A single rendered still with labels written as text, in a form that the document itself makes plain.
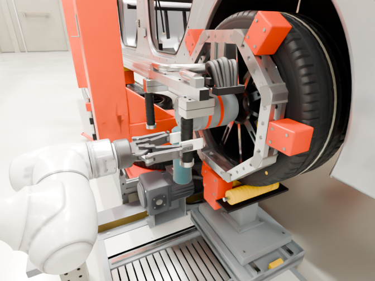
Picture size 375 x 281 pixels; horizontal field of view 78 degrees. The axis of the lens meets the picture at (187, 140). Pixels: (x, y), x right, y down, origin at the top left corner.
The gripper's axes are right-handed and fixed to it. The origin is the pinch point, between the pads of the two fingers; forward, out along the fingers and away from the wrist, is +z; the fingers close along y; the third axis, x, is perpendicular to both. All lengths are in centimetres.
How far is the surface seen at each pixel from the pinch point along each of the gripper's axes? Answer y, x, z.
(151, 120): -33.2, -4.7, 0.1
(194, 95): 0.5, 13.0, 1.8
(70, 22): -253, 39, -14
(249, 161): 3.7, -10.4, 20.8
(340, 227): -2, -83, 108
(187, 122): 0.7, 5.6, -0.2
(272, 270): 8, -67, 38
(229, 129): -23.6, -10.7, 32.3
